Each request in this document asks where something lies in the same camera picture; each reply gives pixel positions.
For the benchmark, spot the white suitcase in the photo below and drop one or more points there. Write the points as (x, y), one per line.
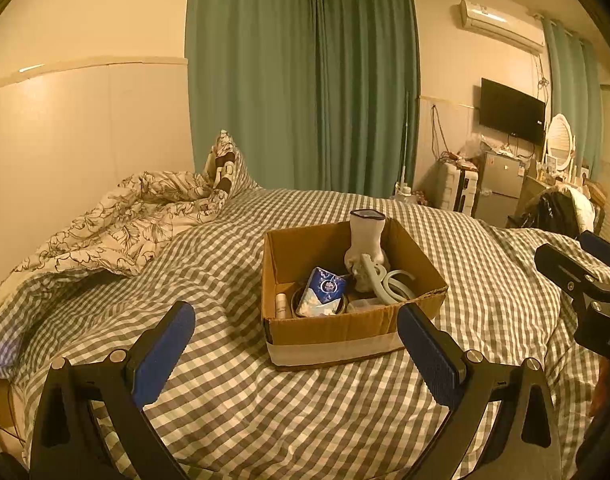
(457, 187)

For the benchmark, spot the teal curtain with pleats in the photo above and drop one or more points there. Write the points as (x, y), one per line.
(367, 90)

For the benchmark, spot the white oval mirror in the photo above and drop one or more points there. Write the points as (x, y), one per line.
(560, 140)

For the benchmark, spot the small silver fridge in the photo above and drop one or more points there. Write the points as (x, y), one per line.
(500, 190)

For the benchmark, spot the white air conditioner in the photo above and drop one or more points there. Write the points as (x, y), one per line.
(500, 25)

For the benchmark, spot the black wall television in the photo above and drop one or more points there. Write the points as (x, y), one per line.
(512, 110)

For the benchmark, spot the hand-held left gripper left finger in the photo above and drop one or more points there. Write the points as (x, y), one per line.
(165, 355)

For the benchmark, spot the brown patterned pillow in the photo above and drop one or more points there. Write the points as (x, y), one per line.
(227, 165)

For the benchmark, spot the blue tissue packet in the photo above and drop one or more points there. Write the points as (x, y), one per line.
(325, 290)

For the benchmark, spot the clear plastic bag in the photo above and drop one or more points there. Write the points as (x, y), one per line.
(365, 305)

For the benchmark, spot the wide teal curtain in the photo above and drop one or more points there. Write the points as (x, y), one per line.
(250, 75)

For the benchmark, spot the thin white pole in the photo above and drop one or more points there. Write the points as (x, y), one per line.
(406, 145)

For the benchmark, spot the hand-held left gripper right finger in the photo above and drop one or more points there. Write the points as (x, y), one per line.
(430, 360)

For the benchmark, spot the pale green clothes hanger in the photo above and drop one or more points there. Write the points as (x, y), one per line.
(385, 282)

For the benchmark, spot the tape roll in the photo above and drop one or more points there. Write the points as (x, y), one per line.
(296, 305)

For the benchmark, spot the white cloth on chair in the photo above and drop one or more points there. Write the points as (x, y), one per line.
(585, 207)

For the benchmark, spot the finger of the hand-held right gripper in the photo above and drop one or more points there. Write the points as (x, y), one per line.
(560, 267)
(602, 249)

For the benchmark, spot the floral print quilt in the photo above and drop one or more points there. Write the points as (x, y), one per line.
(115, 225)

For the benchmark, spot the white squeeze tube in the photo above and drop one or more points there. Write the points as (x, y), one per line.
(282, 305)

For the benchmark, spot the cardboard box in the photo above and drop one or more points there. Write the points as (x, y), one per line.
(335, 335)

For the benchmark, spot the narrow teal window curtain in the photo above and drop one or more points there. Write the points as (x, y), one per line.
(570, 100)

